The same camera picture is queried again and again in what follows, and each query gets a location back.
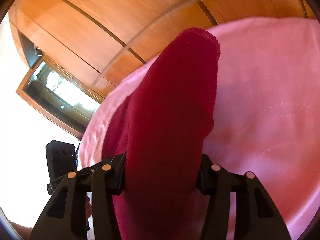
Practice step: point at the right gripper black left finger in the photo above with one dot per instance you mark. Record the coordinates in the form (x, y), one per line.
(64, 216)

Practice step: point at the person's left hand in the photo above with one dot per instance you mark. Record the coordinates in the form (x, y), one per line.
(88, 207)

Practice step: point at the wooden framed doorway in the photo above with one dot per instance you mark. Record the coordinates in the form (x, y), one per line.
(59, 96)

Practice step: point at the wooden wardrobe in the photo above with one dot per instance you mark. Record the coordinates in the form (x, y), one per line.
(99, 42)

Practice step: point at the dark red cloth garment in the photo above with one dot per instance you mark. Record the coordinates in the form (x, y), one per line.
(161, 127)

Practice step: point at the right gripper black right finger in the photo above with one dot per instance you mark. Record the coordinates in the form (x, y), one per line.
(257, 216)

